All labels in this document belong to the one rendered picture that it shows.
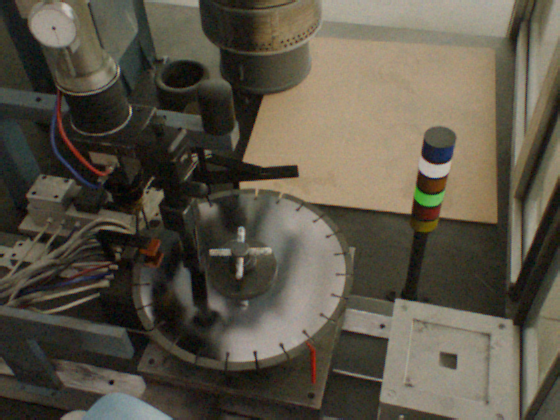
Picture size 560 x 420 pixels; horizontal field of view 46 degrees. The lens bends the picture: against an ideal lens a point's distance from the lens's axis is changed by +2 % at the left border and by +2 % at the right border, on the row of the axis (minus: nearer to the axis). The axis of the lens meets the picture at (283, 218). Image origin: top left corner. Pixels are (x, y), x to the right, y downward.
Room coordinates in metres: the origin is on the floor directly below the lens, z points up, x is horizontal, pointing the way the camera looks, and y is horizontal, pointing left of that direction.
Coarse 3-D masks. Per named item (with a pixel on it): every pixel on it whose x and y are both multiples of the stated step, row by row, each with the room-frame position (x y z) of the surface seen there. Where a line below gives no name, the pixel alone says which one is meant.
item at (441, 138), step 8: (432, 128) 0.69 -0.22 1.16; (440, 128) 0.69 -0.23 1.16; (448, 128) 0.69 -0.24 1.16; (424, 136) 0.68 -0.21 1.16; (432, 136) 0.68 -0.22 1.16; (440, 136) 0.68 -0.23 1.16; (448, 136) 0.68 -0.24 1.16; (424, 144) 0.67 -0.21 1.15; (432, 144) 0.66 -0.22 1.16; (440, 144) 0.66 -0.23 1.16; (448, 144) 0.66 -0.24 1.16; (424, 152) 0.67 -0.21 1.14; (432, 152) 0.66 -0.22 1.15; (440, 152) 0.65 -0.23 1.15; (448, 152) 0.66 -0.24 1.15; (432, 160) 0.66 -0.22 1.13; (440, 160) 0.65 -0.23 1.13; (448, 160) 0.66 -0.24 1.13
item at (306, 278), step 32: (224, 224) 0.72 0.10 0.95; (256, 224) 0.71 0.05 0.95; (288, 224) 0.71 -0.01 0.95; (320, 224) 0.70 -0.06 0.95; (160, 256) 0.66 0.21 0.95; (288, 256) 0.64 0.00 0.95; (320, 256) 0.64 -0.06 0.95; (160, 288) 0.59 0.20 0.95; (192, 288) 0.59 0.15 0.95; (288, 288) 0.58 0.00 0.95; (320, 288) 0.57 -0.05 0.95; (160, 320) 0.53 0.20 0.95; (192, 320) 0.53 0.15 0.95; (224, 320) 0.53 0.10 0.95; (256, 320) 0.52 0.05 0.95; (288, 320) 0.52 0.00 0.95; (320, 320) 0.52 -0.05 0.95; (192, 352) 0.48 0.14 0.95; (224, 352) 0.47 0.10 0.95
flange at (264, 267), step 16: (256, 240) 0.67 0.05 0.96; (224, 256) 0.64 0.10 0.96; (256, 256) 0.63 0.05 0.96; (272, 256) 0.63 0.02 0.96; (208, 272) 0.61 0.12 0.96; (224, 272) 0.61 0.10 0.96; (256, 272) 0.60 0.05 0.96; (272, 272) 0.60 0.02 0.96; (224, 288) 0.58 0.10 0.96; (240, 288) 0.58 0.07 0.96; (256, 288) 0.57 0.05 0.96
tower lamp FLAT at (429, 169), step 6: (420, 162) 0.68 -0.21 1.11; (426, 162) 0.66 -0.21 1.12; (432, 162) 0.66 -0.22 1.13; (444, 162) 0.66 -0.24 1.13; (450, 162) 0.66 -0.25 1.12; (420, 168) 0.67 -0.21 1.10; (426, 168) 0.66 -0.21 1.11; (432, 168) 0.66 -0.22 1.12; (438, 168) 0.65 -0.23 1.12; (444, 168) 0.66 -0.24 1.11; (426, 174) 0.66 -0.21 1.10; (432, 174) 0.66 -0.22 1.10; (438, 174) 0.66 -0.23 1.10; (444, 174) 0.66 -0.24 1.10
